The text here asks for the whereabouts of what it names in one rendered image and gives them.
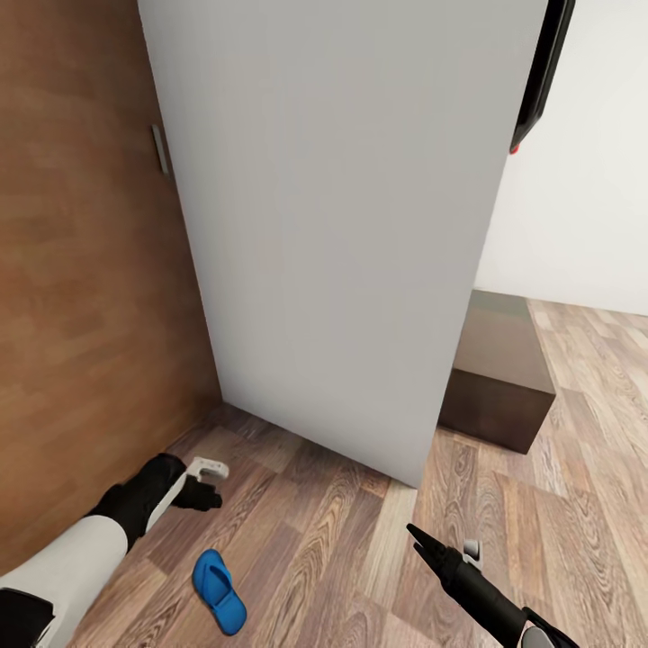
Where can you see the sliding door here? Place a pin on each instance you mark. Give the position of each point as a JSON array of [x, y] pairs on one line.
[[105, 354]]

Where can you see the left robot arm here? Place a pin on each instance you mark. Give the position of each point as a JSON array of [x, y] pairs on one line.
[[43, 600]]

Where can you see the sandal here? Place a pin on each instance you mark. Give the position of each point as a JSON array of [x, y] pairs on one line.
[[212, 581]]

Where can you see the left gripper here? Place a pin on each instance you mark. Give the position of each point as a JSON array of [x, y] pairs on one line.
[[201, 497]]

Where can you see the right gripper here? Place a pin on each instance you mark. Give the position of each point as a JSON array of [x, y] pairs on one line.
[[475, 594]]

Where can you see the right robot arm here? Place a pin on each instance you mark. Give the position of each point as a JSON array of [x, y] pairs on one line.
[[461, 578]]

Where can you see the bench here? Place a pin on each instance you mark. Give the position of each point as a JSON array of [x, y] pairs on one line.
[[499, 388]]

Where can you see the wall mounted tv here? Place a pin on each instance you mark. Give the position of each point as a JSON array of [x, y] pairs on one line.
[[550, 44]]

